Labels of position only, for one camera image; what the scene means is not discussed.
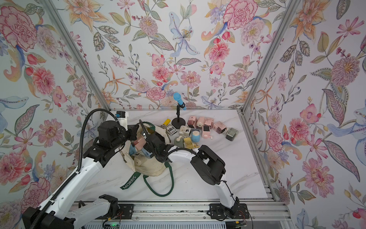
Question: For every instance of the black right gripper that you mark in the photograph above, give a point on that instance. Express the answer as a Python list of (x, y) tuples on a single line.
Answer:
[(148, 147)]

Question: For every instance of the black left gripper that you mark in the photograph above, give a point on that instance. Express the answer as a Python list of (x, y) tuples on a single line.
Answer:
[(133, 133)]

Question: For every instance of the blue pencil sharpener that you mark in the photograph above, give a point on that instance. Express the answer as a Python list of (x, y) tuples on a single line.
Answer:
[(195, 135), (132, 150)]

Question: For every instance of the cream canvas tote bag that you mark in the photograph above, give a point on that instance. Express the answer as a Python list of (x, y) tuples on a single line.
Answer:
[(145, 164)]

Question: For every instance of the light green pencil sharpener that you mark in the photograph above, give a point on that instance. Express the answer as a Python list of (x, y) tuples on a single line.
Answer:
[(179, 141)]

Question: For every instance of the yellow pencil sharpener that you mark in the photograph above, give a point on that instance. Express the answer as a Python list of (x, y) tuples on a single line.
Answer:
[(189, 144)]

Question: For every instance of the dark green pencil sharpener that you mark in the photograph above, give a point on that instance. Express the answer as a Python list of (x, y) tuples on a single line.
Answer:
[(231, 134)]

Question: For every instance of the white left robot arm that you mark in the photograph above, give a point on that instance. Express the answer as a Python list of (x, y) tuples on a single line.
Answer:
[(53, 213)]

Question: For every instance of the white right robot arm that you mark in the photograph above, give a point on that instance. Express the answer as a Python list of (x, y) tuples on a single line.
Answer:
[(210, 168)]

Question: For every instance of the blue playing card box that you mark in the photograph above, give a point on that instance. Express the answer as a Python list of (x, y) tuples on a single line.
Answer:
[(171, 130)]

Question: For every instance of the yellow wooden block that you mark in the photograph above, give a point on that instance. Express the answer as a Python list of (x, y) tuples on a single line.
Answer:
[(166, 122)]

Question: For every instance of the black microphone stand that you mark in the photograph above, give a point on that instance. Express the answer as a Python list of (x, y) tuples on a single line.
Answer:
[(178, 121)]

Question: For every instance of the blue microphone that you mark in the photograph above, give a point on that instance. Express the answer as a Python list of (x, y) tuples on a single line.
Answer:
[(177, 97)]

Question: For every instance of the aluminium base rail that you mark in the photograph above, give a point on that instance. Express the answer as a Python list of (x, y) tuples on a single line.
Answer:
[(187, 202)]

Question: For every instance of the aluminium corner post right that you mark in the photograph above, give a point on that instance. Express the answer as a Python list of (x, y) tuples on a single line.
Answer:
[(268, 58)]

